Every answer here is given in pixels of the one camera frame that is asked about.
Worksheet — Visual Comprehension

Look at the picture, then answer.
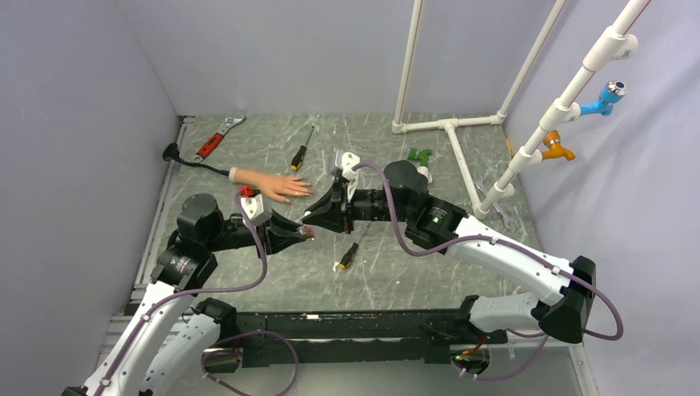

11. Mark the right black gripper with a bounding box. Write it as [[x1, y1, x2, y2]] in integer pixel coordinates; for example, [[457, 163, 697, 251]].
[[303, 177, 412, 233]]

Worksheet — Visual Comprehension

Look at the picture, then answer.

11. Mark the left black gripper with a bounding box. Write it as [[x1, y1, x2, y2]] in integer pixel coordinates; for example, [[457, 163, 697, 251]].
[[205, 208, 306, 258]]

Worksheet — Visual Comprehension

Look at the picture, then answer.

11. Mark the red glitter nail polish bottle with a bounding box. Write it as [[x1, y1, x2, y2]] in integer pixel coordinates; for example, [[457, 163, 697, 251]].
[[298, 224, 315, 241]]

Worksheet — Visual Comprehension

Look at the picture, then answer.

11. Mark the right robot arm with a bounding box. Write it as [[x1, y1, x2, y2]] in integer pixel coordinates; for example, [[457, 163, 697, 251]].
[[302, 160, 596, 344]]

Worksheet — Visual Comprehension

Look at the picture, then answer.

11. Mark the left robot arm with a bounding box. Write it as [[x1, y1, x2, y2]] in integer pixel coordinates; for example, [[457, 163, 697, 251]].
[[63, 186, 315, 395]]

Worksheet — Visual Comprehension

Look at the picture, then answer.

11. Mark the mannequin hand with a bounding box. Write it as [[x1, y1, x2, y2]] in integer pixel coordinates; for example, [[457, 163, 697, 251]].
[[228, 167, 312, 204]]

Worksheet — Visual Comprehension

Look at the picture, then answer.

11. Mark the near black yellow screwdriver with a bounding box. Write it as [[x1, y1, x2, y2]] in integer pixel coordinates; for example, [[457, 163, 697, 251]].
[[338, 224, 371, 269]]

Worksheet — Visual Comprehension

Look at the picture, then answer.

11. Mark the black yellow screwdriver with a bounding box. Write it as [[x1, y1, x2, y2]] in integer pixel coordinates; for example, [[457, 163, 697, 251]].
[[290, 125, 315, 172], [338, 224, 371, 269]]

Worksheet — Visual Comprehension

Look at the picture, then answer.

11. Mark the far black yellow screwdriver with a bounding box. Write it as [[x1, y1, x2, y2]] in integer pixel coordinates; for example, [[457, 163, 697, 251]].
[[290, 125, 315, 172]]

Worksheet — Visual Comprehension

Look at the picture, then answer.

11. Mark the green white pipe fitting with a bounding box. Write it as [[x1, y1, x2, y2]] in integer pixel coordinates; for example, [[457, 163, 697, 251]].
[[407, 148, 433, 184]]

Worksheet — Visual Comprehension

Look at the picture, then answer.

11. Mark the silver spanner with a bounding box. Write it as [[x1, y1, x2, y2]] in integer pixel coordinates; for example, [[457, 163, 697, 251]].
[[474, 176, 518, 231]]

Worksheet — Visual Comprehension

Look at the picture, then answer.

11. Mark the orange pipe valve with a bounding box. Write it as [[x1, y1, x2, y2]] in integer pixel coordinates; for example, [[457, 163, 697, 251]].
[[542, 130, 576, 161]]

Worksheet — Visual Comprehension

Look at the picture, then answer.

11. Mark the blue pipe valve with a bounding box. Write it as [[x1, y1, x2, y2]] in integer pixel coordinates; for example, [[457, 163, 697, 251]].
[[579, 80, 627, 116]]

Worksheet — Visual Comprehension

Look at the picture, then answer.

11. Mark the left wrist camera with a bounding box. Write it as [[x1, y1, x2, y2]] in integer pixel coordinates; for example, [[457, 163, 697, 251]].
[[239, 186, 273, 226]]

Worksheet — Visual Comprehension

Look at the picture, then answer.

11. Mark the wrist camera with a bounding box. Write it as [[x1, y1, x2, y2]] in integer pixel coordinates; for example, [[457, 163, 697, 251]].
[[330, 149, 361, 201], [239, 186, 273, 226]]

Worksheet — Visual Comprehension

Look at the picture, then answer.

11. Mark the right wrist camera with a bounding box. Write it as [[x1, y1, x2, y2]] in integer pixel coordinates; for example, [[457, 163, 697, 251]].
[[330, 149, 361, 201]]

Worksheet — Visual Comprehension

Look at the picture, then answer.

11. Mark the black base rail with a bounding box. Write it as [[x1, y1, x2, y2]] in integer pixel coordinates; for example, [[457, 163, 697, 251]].
[[203, 309, 508, 368]]

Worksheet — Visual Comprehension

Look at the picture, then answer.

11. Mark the red handled adjustable wrench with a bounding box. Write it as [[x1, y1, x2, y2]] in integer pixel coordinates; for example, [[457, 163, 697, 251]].
[[193, 112, 247, 163]]

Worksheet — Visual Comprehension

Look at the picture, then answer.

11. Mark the black hand stand cable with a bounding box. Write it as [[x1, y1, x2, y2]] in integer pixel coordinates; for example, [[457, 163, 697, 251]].
[[162, 142, 231, 178]]

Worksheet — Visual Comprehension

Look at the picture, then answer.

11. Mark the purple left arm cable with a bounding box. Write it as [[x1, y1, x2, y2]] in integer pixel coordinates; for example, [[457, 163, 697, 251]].
[[92, 191, 300, 396]]

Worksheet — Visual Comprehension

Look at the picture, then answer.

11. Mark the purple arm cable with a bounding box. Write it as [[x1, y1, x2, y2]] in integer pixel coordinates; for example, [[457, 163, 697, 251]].
[[92, 191, 300, 396], [352, 161, 625, 382]]

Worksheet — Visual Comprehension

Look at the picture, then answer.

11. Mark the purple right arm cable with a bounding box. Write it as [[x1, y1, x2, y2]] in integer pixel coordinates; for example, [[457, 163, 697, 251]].
[[352, 161, 625, 382]]

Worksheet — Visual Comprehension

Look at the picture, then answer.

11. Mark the white pvc pipe frame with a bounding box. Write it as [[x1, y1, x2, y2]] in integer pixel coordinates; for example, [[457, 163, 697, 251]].
[[390, 1, 658, 219]]

